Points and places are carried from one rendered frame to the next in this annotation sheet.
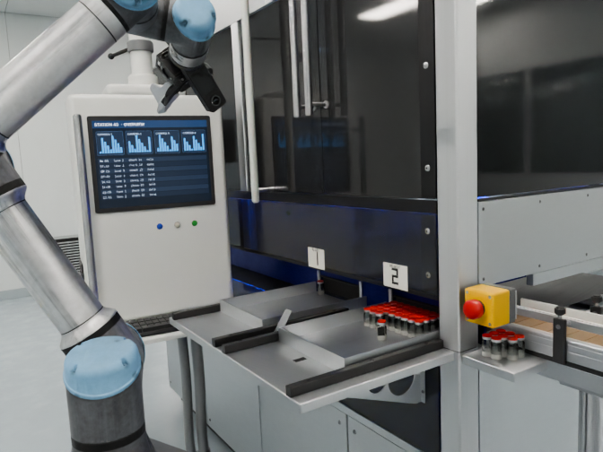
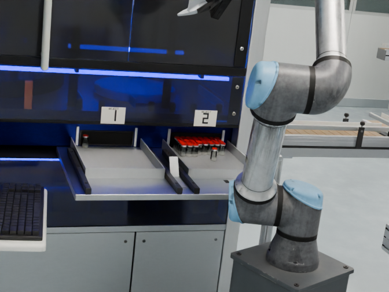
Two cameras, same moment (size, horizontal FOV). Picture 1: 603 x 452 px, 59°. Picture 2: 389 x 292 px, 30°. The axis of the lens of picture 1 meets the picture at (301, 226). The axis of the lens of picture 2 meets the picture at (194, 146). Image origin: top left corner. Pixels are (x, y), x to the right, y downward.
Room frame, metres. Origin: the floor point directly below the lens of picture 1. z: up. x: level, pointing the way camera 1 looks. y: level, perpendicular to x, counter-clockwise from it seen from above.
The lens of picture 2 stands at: (0.69, 2.27, 1.65)
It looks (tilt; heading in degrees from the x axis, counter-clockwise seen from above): 16 degrees down; 284
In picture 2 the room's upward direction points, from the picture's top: 6 degrees clockwise
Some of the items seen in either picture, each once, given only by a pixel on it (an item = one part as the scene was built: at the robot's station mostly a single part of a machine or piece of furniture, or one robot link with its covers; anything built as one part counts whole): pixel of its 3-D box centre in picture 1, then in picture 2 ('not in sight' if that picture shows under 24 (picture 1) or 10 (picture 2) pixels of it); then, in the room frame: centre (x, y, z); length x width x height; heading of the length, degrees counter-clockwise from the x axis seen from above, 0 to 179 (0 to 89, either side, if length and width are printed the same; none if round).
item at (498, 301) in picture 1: (489, 305); not in sight; (1.06, -0.38, 1.00); 0.08 x 0.07 x 0.07; 123
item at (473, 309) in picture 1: (475, 308); not in sight; (1.04, -0.34, 1.00); 0.04 x 0.04 x 0.04; 33
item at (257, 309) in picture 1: (292, 303); (115, 156); (1.50, 0.04, 0.90); 0.34 x 0.26 x 0.04; 123
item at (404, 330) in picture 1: (396, 322); (202, 148); (1.26, -0.22, 0.91); 0.18 x 0.02 x 0.05; 33
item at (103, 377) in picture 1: (105, 385); (298, 206); (0.84, 0.34, 0.96); 0.13 x 0.12 x 0.14; 15
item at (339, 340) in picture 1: (368, 333); (209, 157); (1.21, -0.15, 0.90); 0.34 x 0.26 x 0.04; 123
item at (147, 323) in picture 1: (168, 322); (19, 208); (1.64, 0.44, 0.82); 0.40 x 0.14 x 0.02; 116
